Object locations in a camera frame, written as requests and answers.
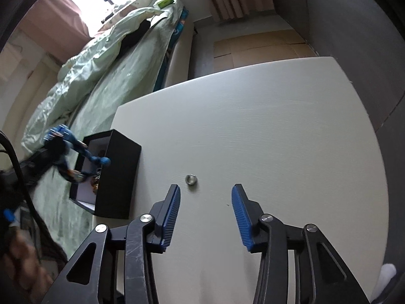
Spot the brown rudraksha bead bracelet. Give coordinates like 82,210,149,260
90,169,103,194

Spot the white cloth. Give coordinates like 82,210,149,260
378,263,397,295

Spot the bed with green sheet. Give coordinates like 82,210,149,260
32,0,197,254

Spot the floral window seat cushion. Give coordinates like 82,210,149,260
98,0,193,29

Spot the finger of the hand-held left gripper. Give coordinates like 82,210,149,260
44,124,112,166
55,158,87,184

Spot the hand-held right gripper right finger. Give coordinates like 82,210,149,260
232,184,371,304

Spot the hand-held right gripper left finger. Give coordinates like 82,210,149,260
41,184,181,304

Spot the black cable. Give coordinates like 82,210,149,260
0,130,43,238

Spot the brown cardboard sheet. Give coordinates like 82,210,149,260
213,28,317,70

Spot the person's left hand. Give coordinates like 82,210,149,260
5,228,53,293

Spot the black cloth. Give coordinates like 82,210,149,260
118,19,152,58

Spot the light green quilt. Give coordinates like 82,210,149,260
21,0,184,153

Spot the black jewelry box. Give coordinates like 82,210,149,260
69,129,142,219

